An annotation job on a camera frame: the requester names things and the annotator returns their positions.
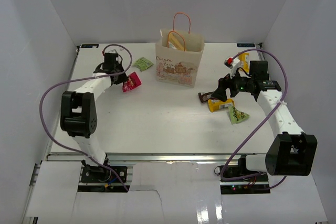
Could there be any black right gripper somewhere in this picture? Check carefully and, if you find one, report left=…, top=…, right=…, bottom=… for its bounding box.
left=212, top=66, right=254, bottom=102

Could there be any red foil snack packet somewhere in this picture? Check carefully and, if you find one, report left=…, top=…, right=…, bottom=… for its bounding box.
left=122, top=72, right=142, bottom=92

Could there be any large brown paper snack bag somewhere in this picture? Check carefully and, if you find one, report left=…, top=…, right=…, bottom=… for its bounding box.
left=166, top=30, right=186, bottom=51

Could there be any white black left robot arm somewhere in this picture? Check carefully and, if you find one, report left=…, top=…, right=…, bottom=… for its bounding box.
left=60, top=52, right=127, bottom=182

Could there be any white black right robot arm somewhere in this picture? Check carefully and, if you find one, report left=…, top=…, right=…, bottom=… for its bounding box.
left=212, top=58, right=317, bottom=182

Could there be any green snack packet near bag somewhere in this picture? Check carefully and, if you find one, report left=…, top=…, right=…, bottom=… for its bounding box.
left=132, top=57, right=154, bottom=72

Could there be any cream bear paper bag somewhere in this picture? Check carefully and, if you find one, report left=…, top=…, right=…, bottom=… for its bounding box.
left=155, top=17, right=205, bottom=87

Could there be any yellow snack bar wrapper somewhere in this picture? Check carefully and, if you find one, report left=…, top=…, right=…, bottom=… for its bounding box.
left=207, top=99, right=235, bottom=112

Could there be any brown chocolate bar wrapper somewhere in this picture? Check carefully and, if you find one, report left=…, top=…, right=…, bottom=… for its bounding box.
left=198, top=92, right=213, bottom=103

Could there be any green triangular snack packet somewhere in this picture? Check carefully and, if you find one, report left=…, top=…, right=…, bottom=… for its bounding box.
left=228, top=106, right=250, bottom=124

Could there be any yellow snack packet far right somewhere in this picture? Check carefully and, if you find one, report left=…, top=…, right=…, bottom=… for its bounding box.
left=238, top=52, right=249, bottom=73

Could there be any blue logo sticker left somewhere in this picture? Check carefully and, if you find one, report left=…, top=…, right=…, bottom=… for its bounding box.
left=80, top=44, right=99, bottom=48

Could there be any blue logo sticker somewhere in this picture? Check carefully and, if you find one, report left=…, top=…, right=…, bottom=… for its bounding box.
left=237, top=43, right=255, bottom=48
left=80, top=44, right=99, bottom=48

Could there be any blue logo sticker right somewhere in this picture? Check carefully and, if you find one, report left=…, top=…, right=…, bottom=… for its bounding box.
left=237, top=43, right=255, bottom=48

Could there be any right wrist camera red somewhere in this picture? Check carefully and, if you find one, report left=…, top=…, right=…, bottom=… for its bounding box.
left=224, top=57, right=242, bottom=71

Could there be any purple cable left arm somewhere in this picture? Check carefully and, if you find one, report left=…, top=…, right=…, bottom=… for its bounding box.
left=39, top=44, right=133, bottom=191

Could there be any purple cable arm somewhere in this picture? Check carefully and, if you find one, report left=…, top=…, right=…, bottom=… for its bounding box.
left=214, top=48, right=288, bottom=190
left=39, top=44, right=133, bottom=191

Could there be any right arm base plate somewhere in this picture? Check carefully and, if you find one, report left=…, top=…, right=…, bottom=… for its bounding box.
left=219, top=166, right=265, bottom=182

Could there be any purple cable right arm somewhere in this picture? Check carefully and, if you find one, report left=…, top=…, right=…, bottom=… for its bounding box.
left=214, top=48, right=288, bottom=190

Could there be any aluminium frame rail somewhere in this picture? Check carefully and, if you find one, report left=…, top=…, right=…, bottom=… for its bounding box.
left=47, top=153, right=230, bottom=163

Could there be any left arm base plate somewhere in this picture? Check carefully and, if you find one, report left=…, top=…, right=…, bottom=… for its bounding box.
left=80, top=165, right=128, bottom=183

